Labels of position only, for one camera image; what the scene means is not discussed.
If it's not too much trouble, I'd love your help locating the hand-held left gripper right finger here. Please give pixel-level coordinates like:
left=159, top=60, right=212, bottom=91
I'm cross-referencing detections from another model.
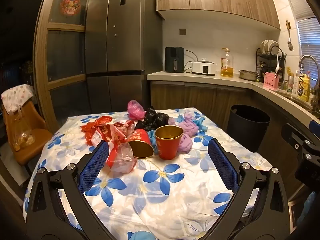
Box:
left=207, top=138, right=292, bottom=240

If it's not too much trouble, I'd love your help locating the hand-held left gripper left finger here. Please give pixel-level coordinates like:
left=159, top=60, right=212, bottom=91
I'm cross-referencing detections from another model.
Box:
left=25, top=140, right=110, bottom=240

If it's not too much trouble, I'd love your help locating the black trash bin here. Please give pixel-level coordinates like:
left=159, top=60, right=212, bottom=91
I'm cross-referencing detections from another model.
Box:
left=227, top=104, right=271, bottom=153

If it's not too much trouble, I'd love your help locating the red paper cup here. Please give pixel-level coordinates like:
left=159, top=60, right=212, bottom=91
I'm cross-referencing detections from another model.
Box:
left=127, top=129, right=155, bottom=159
left=154, top=125, right=184, bottom=160

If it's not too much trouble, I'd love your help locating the person's right hand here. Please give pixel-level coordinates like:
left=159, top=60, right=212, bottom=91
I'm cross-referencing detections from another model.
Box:
left=302, top=191, right=320, bottom=230

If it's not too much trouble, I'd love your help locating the translucent pink plastic bag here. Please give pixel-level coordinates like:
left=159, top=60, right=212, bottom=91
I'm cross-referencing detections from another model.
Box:
left=109, top=142, right=138, bottom=174

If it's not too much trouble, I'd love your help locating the red foil wrapper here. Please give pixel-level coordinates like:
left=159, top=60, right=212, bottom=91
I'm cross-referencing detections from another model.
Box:
left=81, top=116, right=117, bottom=145

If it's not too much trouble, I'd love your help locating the red white printed plastic bag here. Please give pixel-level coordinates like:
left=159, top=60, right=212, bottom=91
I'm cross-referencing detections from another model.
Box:
left=92, top=120, right=136, bottom=168

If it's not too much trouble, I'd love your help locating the yellow dish soap bottle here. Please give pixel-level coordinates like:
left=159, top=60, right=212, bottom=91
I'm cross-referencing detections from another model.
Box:
left=297, top=71, right=311, bottom=102

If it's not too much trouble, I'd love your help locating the purple plastic bag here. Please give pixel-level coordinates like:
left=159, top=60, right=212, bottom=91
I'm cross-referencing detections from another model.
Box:
left=169, top=112, right=200, bottom=136
left=178, top=132, right=193, bottom=153

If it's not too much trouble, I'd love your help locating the white bottle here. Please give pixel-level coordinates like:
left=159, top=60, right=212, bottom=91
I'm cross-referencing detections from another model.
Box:
left=291, top=70, right=299, bottom=96

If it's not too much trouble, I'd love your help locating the pink utensil holder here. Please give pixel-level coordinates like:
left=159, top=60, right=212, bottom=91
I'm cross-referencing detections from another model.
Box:
left=263, top=72, right=279, bottom=90

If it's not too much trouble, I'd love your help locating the blue floral blanket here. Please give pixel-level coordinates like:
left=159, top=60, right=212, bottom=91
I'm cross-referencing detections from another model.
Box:
left=24, top=107, right=273, bottom=240

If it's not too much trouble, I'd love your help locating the steel faucet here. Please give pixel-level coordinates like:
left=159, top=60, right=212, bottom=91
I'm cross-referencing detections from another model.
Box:
left=299, top=55, right=320, bottom=110

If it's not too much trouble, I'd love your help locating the wooden base cabinet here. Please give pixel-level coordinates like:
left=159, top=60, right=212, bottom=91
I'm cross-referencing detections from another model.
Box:
left=147, top=71, right=320, bottom=195

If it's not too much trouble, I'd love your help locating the orange chair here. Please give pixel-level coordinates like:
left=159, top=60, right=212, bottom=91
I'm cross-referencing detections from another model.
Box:
left=1, top=100, right=53, bottom=167

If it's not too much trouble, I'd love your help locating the clear plastic bag of fruit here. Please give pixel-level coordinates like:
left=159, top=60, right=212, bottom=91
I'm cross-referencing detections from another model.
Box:
left=11, top=107, right=35, bottom=152

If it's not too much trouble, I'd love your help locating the steel mixing bowl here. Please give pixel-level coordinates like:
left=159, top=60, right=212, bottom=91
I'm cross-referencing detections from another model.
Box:
left=238, top=69, right=259, bottom=81

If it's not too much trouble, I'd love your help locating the black plastic bag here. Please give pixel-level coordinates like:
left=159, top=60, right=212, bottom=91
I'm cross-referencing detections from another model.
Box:
left=135, top=107, right=170, bottom=132

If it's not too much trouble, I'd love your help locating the black dish rack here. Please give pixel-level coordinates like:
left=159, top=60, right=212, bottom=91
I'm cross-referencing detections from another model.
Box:
left=255, top=45, right=287, bottom=84

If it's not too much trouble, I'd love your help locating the hanging metal spatula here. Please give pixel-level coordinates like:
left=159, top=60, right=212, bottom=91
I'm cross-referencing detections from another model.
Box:
left=286, top=20, right=293, bottom=51

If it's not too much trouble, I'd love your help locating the window blind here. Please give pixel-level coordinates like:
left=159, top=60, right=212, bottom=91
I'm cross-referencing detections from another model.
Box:
left=285, top=0, right=320, bottom=63

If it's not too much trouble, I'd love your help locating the cooking oil bottle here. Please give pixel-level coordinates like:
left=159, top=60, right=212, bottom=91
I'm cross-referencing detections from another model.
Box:
left=220, top=48, right=234, bottom=78

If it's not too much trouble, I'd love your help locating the white rice cooker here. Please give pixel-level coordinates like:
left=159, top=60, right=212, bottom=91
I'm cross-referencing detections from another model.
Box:
left=191, top=59, right=216, bottom=76

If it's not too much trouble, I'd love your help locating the dotted white cloth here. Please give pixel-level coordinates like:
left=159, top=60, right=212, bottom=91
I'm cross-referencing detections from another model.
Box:
left=1, top=84, right=34, bottom=113

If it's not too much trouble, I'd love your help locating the black air fryer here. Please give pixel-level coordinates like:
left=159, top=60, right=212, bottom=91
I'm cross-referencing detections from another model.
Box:
left=165, top=46, right=185, bottom=73

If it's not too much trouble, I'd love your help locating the wooden glass sliding door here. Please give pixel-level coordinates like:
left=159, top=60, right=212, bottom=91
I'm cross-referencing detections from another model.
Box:
left=34, top=0, right=105, bottom=133

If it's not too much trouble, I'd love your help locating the dark grey refrigerator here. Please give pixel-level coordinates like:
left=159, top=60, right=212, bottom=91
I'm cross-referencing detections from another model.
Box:
left=84, top=0, right=165, bottom=120

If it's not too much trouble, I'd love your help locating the round floral door sticker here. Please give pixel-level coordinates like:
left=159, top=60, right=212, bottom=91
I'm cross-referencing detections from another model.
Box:
left=59, top=0, right=82, bottom=18

